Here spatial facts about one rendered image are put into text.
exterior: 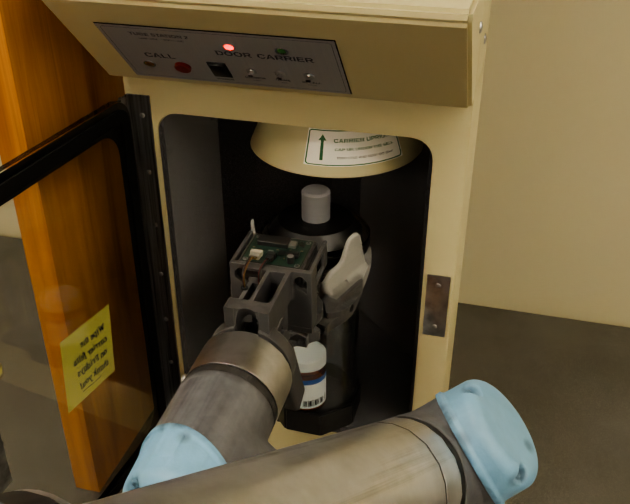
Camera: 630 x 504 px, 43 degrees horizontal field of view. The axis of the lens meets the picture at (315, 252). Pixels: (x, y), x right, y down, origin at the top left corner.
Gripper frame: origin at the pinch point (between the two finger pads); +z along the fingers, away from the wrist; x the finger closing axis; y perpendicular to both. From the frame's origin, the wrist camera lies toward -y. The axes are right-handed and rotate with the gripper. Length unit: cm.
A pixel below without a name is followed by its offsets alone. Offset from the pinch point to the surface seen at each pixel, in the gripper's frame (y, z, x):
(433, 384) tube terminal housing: -12.6, -2.3, -13.1
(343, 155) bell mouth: 10.6, 0.9, -2.6
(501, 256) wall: -23.3, 40.3, -18.1
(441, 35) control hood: 26.4, -11.2, -12.1
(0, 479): -5.2, -29.9, 17.4
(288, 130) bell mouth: 12.0, 2.0, 3.0
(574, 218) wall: -15, 41, -28
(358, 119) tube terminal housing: 15.3, -1.2, -4.4
